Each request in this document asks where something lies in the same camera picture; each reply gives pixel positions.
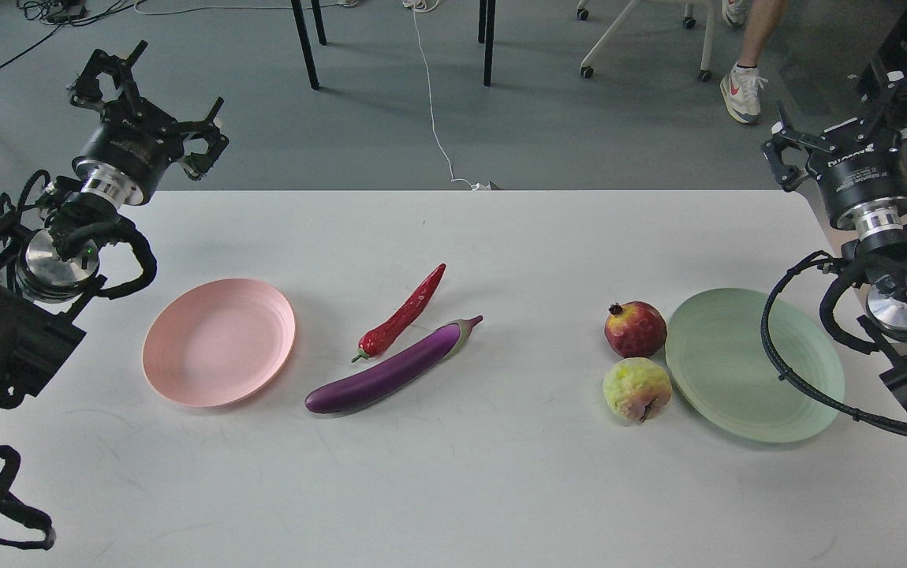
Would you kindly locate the person leg with sneaker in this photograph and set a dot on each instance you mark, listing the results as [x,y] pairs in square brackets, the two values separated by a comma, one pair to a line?
[741,87]

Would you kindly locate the black table leg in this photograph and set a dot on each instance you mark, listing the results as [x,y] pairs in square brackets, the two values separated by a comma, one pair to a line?
[486,36]
[317,14]
[305,45]

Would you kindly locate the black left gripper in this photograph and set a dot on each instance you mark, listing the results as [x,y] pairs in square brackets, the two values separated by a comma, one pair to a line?
[128,150]

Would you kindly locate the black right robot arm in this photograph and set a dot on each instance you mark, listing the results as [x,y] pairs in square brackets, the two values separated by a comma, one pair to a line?
[865,307]

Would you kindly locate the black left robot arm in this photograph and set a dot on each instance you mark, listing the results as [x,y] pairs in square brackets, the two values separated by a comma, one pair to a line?
[64,242]

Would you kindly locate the green plate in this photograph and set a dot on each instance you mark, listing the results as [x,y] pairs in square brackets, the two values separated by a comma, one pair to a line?
[718,363]

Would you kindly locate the purple eggplant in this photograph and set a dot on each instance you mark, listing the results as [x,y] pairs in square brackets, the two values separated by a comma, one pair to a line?
[383,379]

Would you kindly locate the pink plate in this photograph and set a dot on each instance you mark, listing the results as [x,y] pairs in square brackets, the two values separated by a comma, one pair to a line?
[219,343]

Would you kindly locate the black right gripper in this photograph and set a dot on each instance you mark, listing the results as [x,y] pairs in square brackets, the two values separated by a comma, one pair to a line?
[867,177]

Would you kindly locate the red pomegranate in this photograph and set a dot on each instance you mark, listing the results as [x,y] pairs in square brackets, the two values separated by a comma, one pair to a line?
[635,330]

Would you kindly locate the red chili pepper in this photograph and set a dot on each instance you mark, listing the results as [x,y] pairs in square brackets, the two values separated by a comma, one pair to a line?
[379,339]

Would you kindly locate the white office chair base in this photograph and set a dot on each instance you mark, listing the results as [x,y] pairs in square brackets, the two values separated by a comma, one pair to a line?
[627,30]

